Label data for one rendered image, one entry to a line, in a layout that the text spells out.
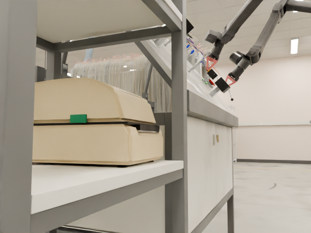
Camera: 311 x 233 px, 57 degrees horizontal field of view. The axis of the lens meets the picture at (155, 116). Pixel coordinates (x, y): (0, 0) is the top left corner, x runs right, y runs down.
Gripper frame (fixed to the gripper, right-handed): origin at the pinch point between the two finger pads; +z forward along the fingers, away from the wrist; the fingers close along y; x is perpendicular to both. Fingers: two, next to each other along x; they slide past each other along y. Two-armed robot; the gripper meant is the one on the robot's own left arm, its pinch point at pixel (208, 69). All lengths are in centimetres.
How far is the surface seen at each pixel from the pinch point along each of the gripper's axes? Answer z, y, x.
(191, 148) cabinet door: 29, 81, 10
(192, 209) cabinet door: 47, 85, 19
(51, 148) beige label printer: 31, 126, -18
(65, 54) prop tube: 20, 64, -56
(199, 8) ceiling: -109, -415, -83
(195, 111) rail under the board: 15, 89, 6
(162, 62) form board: 6, 90, -10
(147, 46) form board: 3, 88, -17
